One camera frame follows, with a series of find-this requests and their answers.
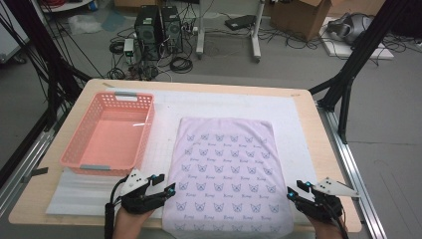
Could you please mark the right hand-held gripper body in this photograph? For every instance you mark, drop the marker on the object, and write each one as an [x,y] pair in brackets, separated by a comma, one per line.
[321,209]

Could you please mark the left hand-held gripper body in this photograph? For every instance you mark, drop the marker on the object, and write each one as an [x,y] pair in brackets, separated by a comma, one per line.
[136,202]

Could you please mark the pink plastic basket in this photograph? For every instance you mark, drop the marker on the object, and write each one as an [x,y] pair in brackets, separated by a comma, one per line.
[109,142]

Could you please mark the lilac printed towel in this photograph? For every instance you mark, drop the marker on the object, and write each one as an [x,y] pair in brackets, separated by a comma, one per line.
[229,172]

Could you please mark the person's right hand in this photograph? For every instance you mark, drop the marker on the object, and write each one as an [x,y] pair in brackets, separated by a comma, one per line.
[326,230]

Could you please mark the person's left hand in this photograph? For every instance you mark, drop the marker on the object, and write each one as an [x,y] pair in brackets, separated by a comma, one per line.
[127,227]

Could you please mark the white foam sheet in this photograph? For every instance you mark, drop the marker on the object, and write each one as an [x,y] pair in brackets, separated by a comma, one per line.
[83,195]

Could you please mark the white grid mat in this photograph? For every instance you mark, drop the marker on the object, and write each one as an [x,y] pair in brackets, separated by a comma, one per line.
[232,103]

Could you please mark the small white device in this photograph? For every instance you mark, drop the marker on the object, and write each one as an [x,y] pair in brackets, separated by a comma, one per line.
[128,46]

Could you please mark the white floor board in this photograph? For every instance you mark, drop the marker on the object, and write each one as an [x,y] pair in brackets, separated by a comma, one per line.
[345,49]

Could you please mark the large black computer tower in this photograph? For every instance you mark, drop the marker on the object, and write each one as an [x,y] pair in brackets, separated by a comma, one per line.
[147,33]

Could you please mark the slim black computer tower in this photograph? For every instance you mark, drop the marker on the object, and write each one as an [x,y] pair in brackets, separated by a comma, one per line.
[172,30]

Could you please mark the white metal stand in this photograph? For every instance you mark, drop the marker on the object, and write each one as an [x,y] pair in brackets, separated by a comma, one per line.
[200,33]

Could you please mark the teal floor sheet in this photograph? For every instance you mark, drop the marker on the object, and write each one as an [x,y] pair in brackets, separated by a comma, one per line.
[114,20]

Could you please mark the open cardboard box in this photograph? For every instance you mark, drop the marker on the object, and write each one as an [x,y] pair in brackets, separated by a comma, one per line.
[298,20]

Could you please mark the grey rounded device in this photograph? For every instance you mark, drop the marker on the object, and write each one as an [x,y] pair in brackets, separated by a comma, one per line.
[355,26]

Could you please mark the clear plastic bag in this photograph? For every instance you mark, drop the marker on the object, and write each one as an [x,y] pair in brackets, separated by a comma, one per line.
[83,25]

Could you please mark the black flat device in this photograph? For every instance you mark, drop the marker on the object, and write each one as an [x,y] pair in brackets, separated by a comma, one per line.
[240,22]

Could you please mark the flat cardboard box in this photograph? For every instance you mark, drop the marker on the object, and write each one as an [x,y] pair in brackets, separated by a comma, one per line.
[132,3]

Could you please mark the white round table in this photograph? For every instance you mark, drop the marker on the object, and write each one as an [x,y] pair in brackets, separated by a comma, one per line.
[66,7]

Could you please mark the white cabinet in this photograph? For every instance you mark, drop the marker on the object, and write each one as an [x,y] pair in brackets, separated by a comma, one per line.
[10,40]

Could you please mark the aluminium rail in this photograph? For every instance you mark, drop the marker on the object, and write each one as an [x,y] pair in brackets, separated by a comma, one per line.
[33,151]
[351,166]

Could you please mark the grey metal bracket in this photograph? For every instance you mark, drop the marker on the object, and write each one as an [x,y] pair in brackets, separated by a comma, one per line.
[38,172]

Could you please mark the black metal frame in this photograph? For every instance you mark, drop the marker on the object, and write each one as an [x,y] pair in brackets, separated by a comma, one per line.
[43,43]
[365,49]

